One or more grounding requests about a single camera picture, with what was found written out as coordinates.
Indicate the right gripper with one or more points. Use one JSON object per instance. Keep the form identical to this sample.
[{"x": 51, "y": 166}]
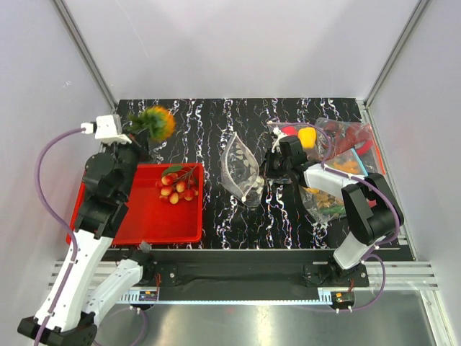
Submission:
[{"x": 271, "y": 174}]

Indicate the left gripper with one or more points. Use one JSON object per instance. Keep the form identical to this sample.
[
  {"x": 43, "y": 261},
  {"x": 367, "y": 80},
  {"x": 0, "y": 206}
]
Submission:
[{"x": 143, "y": 139}]

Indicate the fake orange pineapple with leaves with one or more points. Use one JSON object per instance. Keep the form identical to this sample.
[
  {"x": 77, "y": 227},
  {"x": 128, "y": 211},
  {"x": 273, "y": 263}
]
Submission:
[{"x": 157, "y": 121}]

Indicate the polka dot zip bag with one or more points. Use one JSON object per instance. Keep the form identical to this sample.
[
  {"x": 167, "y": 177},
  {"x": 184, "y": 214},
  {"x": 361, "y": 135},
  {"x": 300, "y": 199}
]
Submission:
[{"x": 240, "y": 173}]

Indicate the fake cherry bunch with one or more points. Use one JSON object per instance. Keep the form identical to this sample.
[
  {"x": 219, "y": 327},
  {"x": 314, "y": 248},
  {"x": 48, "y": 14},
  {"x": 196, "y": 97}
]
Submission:
[{"x": 178, "y": 182}]

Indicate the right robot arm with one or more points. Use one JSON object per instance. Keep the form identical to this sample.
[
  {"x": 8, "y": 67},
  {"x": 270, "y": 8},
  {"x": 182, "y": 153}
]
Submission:
[{"x": 372, "y": 212}]

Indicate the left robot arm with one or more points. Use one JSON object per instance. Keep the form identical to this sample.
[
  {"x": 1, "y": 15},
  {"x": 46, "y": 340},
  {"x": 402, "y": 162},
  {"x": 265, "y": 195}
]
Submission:
[{"x": 71, "y": 313}]

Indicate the zip bag with apple and peppers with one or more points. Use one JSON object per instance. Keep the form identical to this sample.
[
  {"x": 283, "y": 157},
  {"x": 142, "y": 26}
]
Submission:
[{"x": 306, "y": 133}]

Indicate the zip bag with red chilies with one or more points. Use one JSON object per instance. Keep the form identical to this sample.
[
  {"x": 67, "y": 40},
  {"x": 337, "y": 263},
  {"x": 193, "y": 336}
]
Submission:
[{"x": 338, "y": 137}]

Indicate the blue zip bag mixed food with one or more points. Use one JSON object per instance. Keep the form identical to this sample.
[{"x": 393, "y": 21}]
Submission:
[{"x": 348, "y": 162}]

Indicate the red plastic bin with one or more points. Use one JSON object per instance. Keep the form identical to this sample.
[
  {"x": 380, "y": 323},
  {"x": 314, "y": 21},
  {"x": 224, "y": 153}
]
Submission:
[{"x": 162, "y": 212}]

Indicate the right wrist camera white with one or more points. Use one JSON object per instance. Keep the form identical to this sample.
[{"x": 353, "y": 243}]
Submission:
[{"x": 278, "y": 136}]

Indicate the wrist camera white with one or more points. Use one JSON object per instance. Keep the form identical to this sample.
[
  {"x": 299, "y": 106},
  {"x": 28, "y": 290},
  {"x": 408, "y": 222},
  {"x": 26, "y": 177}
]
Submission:
[
  {"x": 107, "y": 129},
  {"x": 278, "y": 136}
]

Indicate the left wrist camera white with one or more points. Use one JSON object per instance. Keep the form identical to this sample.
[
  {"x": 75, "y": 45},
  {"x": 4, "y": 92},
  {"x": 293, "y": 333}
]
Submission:
[{"x": 107, "y": 129}]

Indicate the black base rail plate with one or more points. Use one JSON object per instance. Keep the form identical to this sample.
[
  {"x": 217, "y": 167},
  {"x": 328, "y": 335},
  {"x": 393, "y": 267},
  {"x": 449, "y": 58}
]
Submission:
[{"x": 229, "y": 276}]

